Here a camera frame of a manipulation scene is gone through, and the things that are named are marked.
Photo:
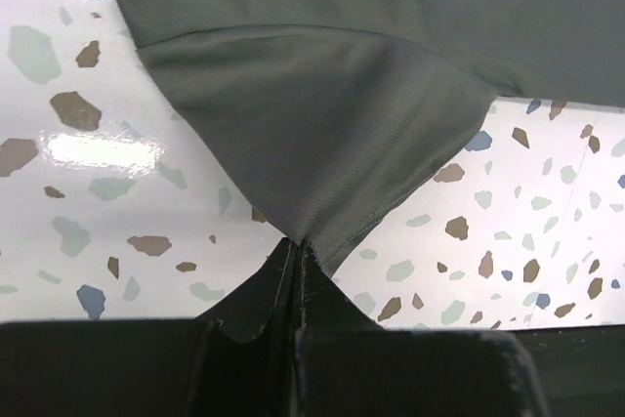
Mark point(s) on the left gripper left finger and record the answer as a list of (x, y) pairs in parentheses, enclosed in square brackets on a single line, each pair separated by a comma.
[(232, 360)]

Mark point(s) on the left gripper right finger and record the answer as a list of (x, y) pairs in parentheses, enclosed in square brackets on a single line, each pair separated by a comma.
[(347, 365)]

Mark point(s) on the dark grey t shirt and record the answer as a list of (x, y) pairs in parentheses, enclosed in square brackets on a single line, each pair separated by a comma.
[(327, 114)]

